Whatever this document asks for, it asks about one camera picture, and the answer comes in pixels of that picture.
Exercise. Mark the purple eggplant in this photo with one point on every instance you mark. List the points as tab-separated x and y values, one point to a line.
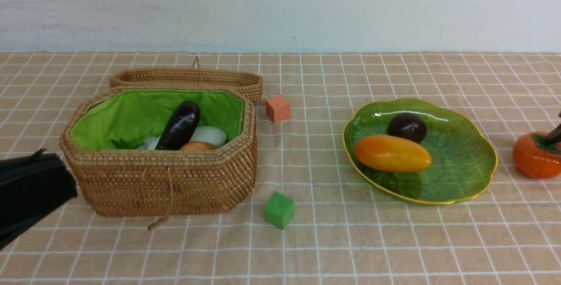
179	126

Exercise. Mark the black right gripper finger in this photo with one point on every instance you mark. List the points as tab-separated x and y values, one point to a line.
553	137

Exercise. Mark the yellow orange mango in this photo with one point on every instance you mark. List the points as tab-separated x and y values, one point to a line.
392	154

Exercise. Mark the woven wicker basket lid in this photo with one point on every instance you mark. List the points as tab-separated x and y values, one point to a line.
247	84

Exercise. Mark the woven wicker basket green lining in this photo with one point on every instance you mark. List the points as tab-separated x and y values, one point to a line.
100	144

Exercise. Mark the dark purple mangosteen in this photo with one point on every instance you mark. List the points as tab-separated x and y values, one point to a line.
409	126

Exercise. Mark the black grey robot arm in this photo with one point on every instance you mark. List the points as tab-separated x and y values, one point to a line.
34	186

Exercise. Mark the white radish with green leaves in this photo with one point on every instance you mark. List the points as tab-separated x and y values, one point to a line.
208	134

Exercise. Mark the beige checkered tablecloth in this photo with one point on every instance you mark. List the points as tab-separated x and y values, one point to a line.
344	232

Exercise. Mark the orange persimmon green top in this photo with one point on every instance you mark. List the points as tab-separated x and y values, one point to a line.
535	159

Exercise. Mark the green toy cube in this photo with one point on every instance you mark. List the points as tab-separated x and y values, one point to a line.
279	210

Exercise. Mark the green glass leaf plate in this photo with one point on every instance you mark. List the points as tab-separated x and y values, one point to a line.
464	162

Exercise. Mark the tan potato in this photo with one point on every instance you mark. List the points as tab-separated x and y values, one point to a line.
197	146

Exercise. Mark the orange toy cube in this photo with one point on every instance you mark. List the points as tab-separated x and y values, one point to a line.
278	108

